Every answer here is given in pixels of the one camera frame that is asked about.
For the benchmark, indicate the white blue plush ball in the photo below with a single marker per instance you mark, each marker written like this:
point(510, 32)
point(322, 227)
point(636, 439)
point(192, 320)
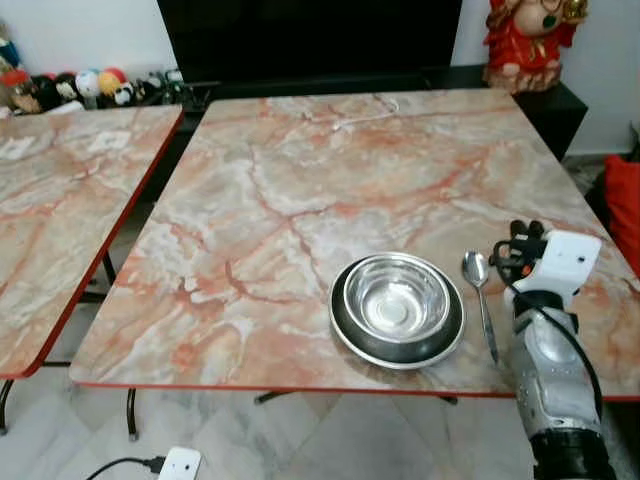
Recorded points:
point(88, 83)

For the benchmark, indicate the black plush toy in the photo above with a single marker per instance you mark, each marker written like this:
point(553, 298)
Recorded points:
point(46, 92)

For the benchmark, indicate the stainless steel bowl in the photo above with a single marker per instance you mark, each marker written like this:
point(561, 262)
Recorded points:
point(397, 300)

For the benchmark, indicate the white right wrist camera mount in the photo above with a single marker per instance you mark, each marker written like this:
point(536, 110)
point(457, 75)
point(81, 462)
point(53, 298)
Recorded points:
point(565, 262)

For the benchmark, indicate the stainless steel spoon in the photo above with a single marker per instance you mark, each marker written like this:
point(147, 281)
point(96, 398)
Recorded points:
point(475, 268)

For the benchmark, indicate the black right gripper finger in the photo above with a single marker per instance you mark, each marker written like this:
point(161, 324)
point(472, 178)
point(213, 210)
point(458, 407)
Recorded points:
point(518, 230)
point(537, 230)

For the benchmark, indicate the white power adapter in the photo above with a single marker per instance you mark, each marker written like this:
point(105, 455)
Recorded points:
point(182, 465)

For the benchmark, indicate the stainless steel plate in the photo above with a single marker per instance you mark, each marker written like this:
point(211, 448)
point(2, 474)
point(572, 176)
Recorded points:
point(400, 352)

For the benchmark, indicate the red cushion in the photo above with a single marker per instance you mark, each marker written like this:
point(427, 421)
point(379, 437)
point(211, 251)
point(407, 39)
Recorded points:
point(624, 210)

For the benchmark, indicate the large marble pattern table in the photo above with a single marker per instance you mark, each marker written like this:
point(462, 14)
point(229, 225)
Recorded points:
point(330, 190)

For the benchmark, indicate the marble pattern side table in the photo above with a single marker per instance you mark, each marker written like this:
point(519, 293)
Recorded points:
point(70, 200)

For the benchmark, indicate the orange red plush ball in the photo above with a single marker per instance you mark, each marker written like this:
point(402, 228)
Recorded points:
point(113, 80)

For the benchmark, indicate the black television screen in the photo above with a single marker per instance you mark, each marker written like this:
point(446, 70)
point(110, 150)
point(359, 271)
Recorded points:
point(310, 40)

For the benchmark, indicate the black white panda plush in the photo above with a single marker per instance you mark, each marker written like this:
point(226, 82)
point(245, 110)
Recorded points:
point(125, 95)

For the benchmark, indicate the red fortune god figurine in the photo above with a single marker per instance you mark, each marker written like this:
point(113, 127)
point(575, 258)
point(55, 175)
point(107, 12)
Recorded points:
point(525, 45)

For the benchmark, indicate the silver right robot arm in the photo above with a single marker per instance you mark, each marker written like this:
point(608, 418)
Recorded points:
point(545, 370)

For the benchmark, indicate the red hat plush toy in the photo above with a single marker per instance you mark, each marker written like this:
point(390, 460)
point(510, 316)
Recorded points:
point(14, 88)

